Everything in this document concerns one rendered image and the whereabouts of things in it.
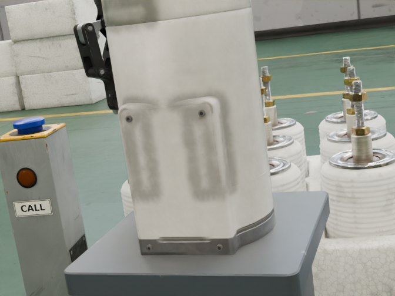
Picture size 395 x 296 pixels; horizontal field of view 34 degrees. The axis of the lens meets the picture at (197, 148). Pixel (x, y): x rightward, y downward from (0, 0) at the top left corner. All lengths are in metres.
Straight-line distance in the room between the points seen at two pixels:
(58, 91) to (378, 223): 2.84
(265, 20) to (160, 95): 5.67
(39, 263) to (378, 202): 0.43
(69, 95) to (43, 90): 0.14
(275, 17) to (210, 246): 5.65
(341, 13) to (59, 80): 3.16
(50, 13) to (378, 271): 2.86
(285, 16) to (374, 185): 5.32
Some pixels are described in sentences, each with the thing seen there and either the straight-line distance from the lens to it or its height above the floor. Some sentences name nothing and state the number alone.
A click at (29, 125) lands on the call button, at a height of 0.32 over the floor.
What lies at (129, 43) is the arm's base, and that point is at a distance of 0.38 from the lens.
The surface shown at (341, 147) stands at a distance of 0.83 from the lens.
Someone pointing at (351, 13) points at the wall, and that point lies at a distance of 5.93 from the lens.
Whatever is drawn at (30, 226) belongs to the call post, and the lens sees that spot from 0.86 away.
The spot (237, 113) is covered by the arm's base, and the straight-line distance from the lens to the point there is 0.39.
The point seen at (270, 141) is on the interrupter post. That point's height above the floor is 0.26.
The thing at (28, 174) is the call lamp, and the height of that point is 0.27.
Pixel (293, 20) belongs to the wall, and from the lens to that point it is 5.99.
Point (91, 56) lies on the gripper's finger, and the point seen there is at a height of 0.41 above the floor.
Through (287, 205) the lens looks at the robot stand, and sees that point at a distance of 0.47.
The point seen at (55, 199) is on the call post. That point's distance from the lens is 0.84.
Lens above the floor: 0.45
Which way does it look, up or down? 13 degrees down
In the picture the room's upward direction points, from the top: 8 degrees counter-clockwise
